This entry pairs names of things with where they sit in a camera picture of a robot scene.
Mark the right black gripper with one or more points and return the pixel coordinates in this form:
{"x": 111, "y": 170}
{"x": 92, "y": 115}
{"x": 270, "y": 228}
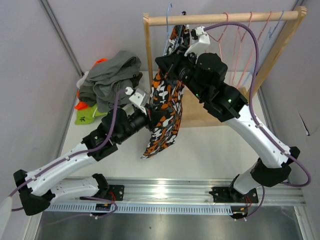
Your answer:
{"x": 174, "y": 61}

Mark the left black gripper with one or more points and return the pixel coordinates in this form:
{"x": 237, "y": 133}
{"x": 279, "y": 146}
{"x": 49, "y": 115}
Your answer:
{"x": 151, "y": 117}

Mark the pink hanger of grey shorts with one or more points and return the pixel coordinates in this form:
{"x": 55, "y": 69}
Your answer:
{"x": 219, "y": 40}

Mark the dark olive shorts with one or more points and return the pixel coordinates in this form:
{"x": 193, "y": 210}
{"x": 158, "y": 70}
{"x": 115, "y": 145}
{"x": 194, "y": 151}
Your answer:
{"x": 87, "y": 95}

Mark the lime green shorts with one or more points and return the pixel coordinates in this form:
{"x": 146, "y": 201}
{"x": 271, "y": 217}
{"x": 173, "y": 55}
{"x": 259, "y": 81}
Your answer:
{"x": 85, "y": 116}

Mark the camouflage patterned shorts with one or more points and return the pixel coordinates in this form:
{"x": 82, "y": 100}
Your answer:
{"x": 166, "y": 97}

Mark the orange shorts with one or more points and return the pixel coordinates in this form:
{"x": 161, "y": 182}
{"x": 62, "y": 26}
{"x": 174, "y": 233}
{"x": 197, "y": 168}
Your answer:
{"x": 82, "y": 105}

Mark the light grey shorts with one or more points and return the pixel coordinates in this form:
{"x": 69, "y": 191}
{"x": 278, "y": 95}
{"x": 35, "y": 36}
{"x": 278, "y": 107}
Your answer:
{"x": 111, "y": 76}

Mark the pink hanger of olive shorts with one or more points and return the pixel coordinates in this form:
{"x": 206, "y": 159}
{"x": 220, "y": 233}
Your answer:
{"x": 236, "y": 53}

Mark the pink hanger of orange shorts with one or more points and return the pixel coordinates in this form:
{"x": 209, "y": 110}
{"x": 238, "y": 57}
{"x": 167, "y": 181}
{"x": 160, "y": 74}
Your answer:
{"x": 240, "y": 84}

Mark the blue hanger of camouflage shorts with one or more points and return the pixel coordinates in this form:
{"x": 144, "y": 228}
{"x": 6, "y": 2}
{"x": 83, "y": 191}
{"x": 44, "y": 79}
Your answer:
{"x": 173, "y": 37}

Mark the blue wire hanger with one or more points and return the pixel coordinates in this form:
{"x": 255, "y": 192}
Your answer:
{"x": 268, "y": 37}

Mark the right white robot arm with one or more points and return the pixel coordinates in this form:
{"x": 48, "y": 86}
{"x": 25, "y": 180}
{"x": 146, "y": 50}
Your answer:
{"x": 229, "y": 106}

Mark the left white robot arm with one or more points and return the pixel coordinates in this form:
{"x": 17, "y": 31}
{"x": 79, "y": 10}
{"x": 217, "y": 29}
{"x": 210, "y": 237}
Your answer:
{"x": 40, "y": 188}

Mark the wooden clothes rack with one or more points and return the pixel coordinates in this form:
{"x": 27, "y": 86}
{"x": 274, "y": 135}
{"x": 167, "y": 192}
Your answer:
{"x": 193, "y": 117}

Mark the white plastic basket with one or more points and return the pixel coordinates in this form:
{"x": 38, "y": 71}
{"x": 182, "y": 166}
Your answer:
{"x": 80, "y": 82}

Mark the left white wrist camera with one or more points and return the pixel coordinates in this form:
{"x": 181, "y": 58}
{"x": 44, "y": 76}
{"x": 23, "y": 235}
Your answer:
{"x": 138, "y": 97}

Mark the aluminium mounting rail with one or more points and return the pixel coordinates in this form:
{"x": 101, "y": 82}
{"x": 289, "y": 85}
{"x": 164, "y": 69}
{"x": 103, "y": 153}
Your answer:
{"x": 195, "y": 191}

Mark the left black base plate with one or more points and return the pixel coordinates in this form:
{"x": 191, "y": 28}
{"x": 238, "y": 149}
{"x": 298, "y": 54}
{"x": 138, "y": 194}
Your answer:
{"x": 115, "y": 193}

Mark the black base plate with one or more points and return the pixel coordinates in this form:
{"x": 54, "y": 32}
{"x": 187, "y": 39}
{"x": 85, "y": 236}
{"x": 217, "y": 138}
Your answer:
{"x": 224, "y": 194}
{"x": 115, "y": 193}

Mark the slotted white cable duct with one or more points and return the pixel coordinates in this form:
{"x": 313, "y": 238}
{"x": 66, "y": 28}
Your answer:
{"x": 145, "y": 208}

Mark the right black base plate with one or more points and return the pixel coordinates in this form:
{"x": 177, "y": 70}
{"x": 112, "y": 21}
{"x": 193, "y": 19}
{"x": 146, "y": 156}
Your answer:
{"x": 224, "y": 194}

